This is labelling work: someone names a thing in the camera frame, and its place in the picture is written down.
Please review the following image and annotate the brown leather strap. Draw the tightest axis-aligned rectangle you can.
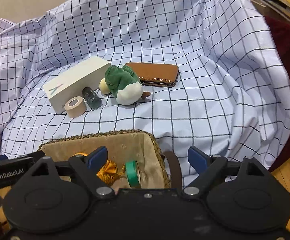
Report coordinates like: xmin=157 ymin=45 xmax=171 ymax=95
xmin=161 ymin=151 xmax=183 ymax=190

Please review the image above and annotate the yellow fabric pouch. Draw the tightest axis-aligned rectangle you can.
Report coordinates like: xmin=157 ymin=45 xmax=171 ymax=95
xmin=72 ymin=153 xmax=125 ymax=186

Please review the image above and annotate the woven basket fabric lining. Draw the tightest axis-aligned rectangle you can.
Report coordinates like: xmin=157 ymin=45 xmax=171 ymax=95
xmin=38 ymin=129 xmax=170 ymax=190

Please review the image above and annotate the beige tape roll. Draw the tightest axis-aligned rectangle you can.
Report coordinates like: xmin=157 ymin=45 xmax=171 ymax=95
xmin=64 ymin=96 xmax=86 ymax=118

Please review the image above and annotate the brown leather wallet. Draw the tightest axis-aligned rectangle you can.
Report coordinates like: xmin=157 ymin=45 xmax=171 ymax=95
xmin=125 ymin=62 xmax=179 ymax=88

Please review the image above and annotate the grey bottle black cap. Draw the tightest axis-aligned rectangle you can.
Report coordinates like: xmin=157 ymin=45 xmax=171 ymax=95
xmin=82 ymin=87 xmax=102 ymax=109

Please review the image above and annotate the green white plush toy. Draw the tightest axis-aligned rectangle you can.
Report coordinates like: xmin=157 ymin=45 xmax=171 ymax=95
xmin=104 ymin=65 xmax=150 ymax=106

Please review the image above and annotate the beige teal makeup sponge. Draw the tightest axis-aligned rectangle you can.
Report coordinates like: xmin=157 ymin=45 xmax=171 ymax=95
xmin=99 ymin=78 xmax=111 ymax=95

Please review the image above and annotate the green tape roll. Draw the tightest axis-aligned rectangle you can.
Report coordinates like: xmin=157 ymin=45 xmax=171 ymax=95
xmin=125 ymin=160 xmax=141 ymax=188

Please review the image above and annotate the white vivo phone box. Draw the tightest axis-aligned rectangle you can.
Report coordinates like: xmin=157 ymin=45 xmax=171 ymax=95
xmin=43 ymin=56 xmax=111 ymax=114

